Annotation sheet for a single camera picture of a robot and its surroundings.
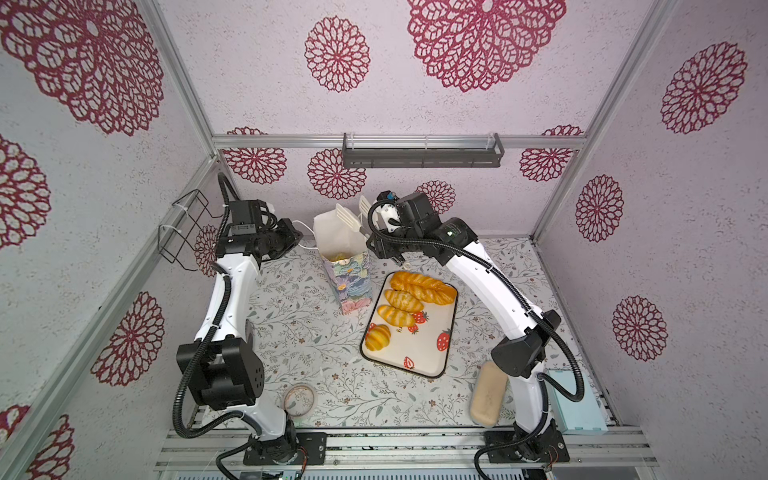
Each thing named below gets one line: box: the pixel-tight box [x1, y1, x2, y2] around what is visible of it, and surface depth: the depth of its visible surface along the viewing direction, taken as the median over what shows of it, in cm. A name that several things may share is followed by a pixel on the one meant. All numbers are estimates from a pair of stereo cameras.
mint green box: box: [547, 370, 609, 435], surface depth 77 cm
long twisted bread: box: [390, 272, 457, 305], surface depth 104 cm
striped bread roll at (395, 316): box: [376, 305, 416, 327], surface depth 97 cm
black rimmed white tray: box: [360, 271, 458, 378], surface depth 94 cm
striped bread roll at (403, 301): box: [384, 289, 424, 313], surface depth 100 cm
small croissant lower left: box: [364, 322, 391, 351], surface depth 91 cm
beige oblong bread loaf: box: [470, 361, 509, 427], surface depth 79 cm
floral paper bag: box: [313, 207, 373, 315], surface depth 91 cm
